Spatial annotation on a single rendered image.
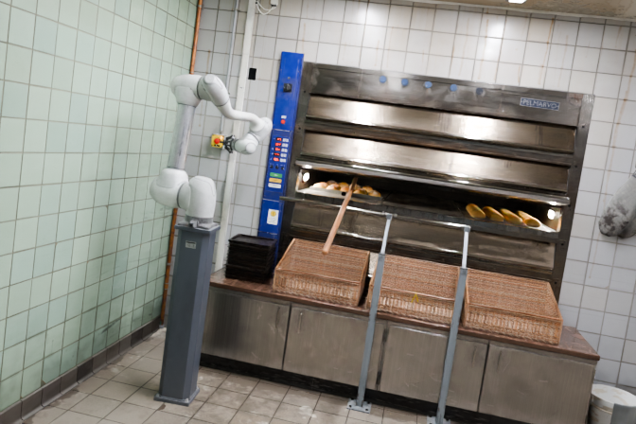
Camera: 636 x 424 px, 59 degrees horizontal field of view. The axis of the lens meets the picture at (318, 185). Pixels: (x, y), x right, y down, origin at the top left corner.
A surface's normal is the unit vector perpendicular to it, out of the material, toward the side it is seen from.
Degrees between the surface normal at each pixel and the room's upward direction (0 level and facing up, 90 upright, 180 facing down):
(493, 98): 90
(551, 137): 70
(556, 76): 90
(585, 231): 90
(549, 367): 91
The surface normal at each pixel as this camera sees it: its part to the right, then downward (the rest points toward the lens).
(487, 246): -0.13, -0.29
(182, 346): -0.11, 0.07
